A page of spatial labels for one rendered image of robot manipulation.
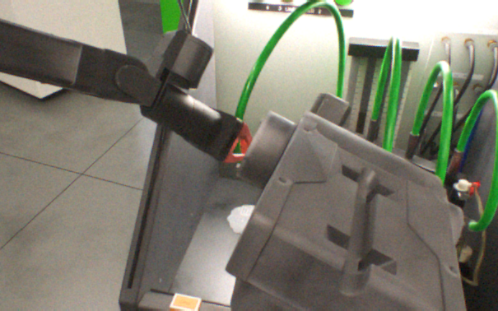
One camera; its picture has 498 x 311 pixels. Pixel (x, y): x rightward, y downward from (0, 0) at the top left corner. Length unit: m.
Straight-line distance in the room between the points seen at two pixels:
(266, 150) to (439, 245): 0.09
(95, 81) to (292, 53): 0.61
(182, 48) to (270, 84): 0.53
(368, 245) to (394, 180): 0.05
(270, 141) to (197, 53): 0.42
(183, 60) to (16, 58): 0.20
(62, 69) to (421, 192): 0.44
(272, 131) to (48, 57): 0.38
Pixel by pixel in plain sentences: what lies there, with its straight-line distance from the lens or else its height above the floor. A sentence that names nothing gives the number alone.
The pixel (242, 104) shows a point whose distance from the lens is 0.68.
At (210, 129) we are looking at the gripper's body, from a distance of 0.65.
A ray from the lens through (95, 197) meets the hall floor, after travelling 2.65.
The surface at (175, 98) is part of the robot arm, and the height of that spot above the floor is 1.37.
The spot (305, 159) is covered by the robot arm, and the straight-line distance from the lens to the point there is 0.19.
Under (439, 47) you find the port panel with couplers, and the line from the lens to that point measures 1.07.
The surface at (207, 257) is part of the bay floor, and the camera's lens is 1.11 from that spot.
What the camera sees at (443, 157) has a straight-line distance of 0.71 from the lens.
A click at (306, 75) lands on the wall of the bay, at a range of 1.10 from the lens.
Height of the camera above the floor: 1.66
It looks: 36 degrees down
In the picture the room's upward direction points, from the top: straight up
